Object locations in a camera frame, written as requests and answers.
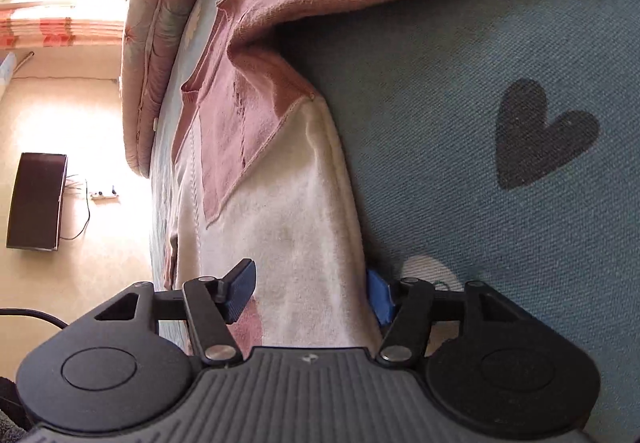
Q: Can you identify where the pink and cream sweater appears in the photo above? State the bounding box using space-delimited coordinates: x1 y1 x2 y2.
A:
165 0 395 354

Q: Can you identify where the white power strip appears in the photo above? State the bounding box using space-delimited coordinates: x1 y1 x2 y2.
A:
90 187 119 201

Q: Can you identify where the blue floral bed sheet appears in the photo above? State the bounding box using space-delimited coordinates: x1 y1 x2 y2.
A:
151 0 639 442

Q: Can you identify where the white air conditioner unit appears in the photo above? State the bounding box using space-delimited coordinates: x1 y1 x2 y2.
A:
0 52 17 98

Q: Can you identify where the orange patterned left curtain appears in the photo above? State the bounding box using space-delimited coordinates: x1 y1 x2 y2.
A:
1 5 125 50

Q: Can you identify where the folded pink floral quilt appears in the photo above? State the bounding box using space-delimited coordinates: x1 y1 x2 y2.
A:
120 0 196 176

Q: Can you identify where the wall-mounted black television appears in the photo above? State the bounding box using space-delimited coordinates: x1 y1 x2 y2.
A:
6 152 67 252

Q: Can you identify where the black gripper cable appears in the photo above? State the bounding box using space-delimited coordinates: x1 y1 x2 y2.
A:
0 306 71 329

